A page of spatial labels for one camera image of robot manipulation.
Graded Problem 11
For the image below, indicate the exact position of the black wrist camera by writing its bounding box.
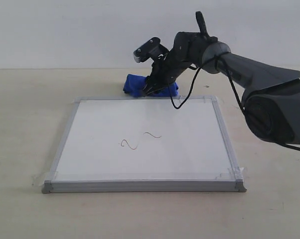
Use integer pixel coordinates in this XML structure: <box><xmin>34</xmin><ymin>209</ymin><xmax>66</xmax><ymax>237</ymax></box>
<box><xmin>133</xmin><ymin>37</ymin><xmax>169</xmax><ymax>63</ymax></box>

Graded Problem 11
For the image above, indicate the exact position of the black braided cable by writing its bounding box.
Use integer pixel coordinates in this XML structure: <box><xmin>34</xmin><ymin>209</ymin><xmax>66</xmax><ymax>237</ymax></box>
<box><xmin>168</xmin><ymin>11</ymin><xmax>300</xmax><ymax>153</ymax></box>

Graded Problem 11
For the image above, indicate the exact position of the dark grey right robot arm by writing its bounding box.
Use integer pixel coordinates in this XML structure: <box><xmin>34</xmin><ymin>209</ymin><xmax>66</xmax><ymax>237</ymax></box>
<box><xmin>134</xmin><ymin>32</ymin><xmax>300</xmax><ymax>145</ymax></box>

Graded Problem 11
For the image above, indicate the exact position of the blue cloth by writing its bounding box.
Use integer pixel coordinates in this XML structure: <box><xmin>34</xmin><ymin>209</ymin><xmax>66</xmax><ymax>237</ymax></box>
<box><xmin>123</xmin><ymin>74</ymin><xmax>179</xmax><ymax>98</ymax></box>

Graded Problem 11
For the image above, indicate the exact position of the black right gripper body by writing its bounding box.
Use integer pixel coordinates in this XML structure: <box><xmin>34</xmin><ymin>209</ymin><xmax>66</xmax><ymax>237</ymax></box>
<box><xmin>146</xmin><ymin>32</ymin><xmax>212</xmax><ymax>87</ymax></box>

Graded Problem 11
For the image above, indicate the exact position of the aluminium framed whiteboard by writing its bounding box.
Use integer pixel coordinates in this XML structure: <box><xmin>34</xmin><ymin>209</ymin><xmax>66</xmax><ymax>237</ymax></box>
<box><xmin>42</xmin><ymin>95</ymin><xmax>246</xmax><ymax>194</ymax></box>

